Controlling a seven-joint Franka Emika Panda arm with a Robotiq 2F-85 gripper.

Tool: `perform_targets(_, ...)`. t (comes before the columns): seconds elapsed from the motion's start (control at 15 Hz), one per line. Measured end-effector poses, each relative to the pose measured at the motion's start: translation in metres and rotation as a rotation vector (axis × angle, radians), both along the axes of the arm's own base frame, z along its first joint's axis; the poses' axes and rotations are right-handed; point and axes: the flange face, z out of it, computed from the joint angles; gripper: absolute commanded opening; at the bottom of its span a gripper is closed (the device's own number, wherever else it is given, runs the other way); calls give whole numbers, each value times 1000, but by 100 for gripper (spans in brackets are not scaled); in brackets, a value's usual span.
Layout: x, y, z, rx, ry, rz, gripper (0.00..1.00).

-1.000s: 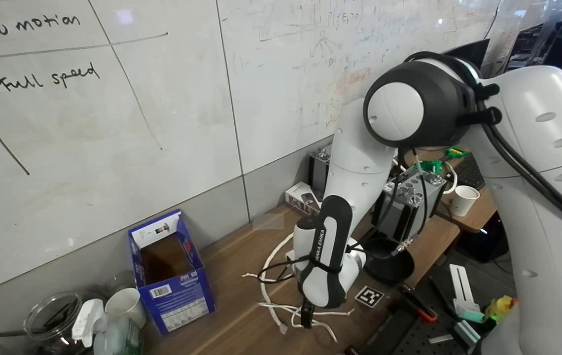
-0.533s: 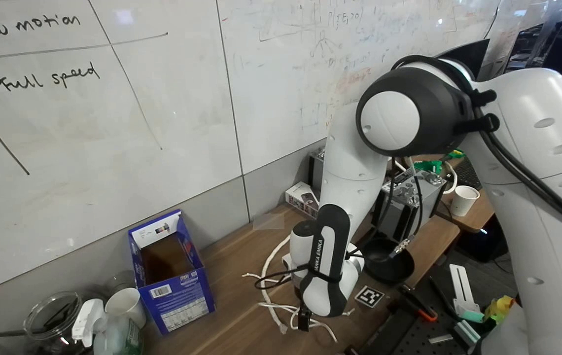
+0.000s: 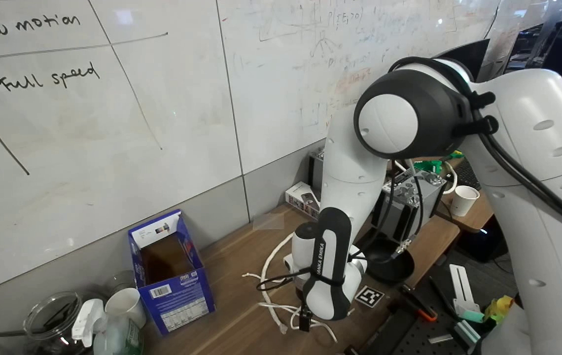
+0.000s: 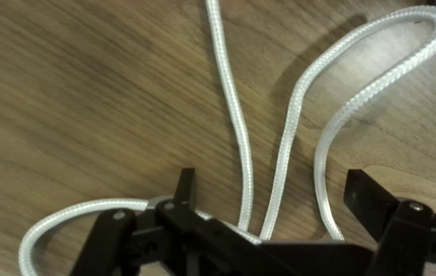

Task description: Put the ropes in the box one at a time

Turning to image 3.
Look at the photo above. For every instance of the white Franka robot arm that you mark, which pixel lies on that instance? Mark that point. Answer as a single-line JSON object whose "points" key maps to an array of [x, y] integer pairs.
{"points": [[543, 164]]}

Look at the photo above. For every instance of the blue cardboard box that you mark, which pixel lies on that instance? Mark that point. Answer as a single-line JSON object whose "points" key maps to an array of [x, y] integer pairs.
{"points": [[174, 302]]}

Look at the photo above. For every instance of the white plastic strip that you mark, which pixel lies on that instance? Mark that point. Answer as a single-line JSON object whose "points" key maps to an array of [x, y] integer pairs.
{"points": [[462, 286]]}

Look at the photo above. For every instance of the white paper cup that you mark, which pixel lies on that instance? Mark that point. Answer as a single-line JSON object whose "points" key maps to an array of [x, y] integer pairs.
{"points": [[124, 306]]}

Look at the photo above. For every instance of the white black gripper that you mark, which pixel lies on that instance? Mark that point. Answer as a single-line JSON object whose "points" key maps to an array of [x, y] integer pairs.
{"points": [[326, 276]]}

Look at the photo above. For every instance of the white phone box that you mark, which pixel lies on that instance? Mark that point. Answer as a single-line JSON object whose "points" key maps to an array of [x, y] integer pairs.
{"points": [[300, 197]]}

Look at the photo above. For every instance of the black bowl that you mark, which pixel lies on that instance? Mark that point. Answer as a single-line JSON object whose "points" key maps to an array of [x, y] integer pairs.
{"points": [[395, 268]]}

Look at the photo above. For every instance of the white mug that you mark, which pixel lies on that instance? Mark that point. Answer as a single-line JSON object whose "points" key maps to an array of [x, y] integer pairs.
{"points": [[464, 199]]}

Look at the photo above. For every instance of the glass jar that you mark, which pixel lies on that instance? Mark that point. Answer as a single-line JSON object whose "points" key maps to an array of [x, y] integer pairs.
{"points": [[50, 318]]}

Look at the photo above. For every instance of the grey battery with round caps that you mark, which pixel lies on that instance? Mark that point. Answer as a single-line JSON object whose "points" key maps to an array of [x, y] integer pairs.
{"points": [[428, 197]]}

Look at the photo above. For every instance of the teal plastic part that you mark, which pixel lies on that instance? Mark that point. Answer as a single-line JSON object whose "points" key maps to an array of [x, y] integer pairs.
{"points": [[470, 327]]}

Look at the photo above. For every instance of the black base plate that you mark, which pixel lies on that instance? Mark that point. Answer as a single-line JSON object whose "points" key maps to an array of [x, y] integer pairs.
{"points": [[438, 337]]}

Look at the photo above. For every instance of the yellow toy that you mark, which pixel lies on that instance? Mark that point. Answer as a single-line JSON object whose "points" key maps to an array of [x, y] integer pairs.
{"points": [[499, 308]]}

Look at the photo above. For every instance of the green plastic item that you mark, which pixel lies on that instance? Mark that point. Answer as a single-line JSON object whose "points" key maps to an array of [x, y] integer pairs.
{"points": [[438, 164]]}

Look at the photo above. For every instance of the black white tag marker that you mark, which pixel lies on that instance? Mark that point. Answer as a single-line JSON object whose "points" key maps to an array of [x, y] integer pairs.
{"points": [[369, 296]]}

